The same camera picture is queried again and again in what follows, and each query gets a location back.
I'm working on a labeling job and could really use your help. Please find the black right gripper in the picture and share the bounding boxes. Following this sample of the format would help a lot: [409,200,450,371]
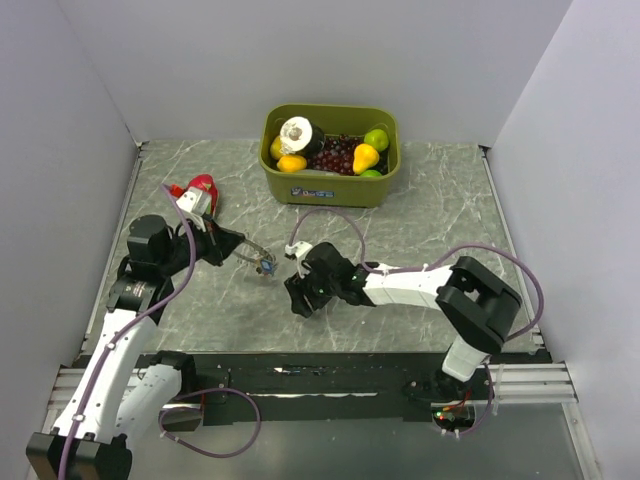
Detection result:
[284,266,340,319]

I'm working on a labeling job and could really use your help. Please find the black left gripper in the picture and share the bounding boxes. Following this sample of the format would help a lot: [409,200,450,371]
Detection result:
[158,212,245,276]

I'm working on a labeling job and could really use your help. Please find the blue tag key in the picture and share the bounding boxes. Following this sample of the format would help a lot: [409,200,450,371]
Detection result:
[259,258,276,276]

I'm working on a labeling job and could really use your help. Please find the large silver toothed keyring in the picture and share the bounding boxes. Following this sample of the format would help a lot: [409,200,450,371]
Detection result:
[233,239,277,277]

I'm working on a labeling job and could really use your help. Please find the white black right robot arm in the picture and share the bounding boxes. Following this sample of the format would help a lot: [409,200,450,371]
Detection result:
[285,242,522,399]

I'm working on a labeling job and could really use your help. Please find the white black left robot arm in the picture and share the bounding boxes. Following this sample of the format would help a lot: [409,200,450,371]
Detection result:
[26,215,246,479]

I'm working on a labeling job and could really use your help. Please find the red dragon fruit toy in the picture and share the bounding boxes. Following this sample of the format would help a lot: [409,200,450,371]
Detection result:
[187,174,219,215]

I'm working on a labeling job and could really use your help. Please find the olive green plastic bin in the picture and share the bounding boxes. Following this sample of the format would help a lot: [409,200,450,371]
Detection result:
[259,103,401,208]

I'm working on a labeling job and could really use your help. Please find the orange yellow mango toy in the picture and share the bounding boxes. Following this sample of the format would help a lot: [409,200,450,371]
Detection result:
[276,154,307,173]

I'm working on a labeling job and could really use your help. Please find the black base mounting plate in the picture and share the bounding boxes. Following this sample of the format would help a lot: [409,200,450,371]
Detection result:
[137,352,506,427]

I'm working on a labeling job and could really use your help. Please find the yellow lemon toy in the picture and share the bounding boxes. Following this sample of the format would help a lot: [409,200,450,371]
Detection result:
[269,136,283,161]

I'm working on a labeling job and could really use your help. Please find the white black cylinder roll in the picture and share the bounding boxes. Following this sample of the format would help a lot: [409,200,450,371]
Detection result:
[279,116,325,157]

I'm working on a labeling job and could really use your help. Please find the green fruit toy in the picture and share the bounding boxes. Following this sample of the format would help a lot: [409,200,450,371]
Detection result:
[360,169,383,178]

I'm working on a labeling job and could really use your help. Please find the dark red grape bunch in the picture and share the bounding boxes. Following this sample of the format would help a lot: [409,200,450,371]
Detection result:
[307,135,362,176]

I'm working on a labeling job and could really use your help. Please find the yellow pear toy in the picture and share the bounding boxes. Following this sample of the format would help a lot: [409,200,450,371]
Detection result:
[353,143,380,175]

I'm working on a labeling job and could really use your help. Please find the green lime toy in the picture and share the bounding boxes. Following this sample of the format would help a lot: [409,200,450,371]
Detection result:
[363,128,390,152]

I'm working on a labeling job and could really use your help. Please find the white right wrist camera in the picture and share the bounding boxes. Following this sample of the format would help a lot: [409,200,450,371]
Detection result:
[285,241,313,278]

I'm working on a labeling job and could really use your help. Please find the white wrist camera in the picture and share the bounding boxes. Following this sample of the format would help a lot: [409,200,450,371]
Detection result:
[170,186,213,232]
[285,241,313,278]

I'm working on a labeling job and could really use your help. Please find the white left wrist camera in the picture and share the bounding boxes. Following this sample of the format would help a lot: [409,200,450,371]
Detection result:
[170,186,213,232]

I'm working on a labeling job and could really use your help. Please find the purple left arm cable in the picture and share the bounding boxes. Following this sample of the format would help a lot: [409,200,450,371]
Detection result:
[56,183,199,480]

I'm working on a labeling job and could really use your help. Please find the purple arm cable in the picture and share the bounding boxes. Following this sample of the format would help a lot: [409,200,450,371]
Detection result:
[287,206,545,344]
[56,183,199,480]

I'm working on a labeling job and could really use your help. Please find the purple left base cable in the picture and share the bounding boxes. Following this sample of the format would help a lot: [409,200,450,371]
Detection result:
[157,387,262,459]

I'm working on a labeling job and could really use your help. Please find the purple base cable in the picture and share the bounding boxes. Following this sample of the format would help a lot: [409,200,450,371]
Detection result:
[157,387,262,459]
[439,359,500,441]

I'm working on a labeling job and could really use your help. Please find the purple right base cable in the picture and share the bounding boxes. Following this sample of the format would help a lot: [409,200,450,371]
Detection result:
[439,359,500,441]

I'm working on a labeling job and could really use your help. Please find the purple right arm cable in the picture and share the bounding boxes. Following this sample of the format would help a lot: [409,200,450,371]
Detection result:
[287,206,545,344]

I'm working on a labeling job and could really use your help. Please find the aluminium rail frame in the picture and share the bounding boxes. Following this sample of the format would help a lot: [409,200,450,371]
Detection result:
[41,363,578,433]

